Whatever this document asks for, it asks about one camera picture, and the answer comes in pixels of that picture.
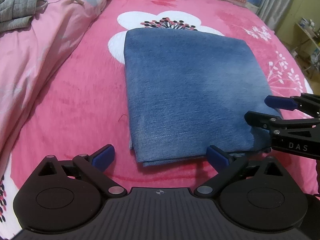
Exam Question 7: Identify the grey curtain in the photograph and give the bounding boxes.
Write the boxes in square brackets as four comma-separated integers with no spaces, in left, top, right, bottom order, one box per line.
[257,0,292,30]

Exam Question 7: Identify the pink grey floral duvet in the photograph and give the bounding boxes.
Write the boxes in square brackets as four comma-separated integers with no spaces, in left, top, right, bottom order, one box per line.
[1,0,107,158]

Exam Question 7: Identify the grey knit garment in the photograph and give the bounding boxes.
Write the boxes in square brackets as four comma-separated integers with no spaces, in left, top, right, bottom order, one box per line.
[1,0,47,33]

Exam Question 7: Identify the blue denim jeans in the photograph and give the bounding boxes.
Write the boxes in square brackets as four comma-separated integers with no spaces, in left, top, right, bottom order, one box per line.
[124,28,277,166]

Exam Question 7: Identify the cluttered side table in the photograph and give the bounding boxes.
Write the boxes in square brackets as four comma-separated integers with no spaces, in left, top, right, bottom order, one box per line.
[291,18,319,79]

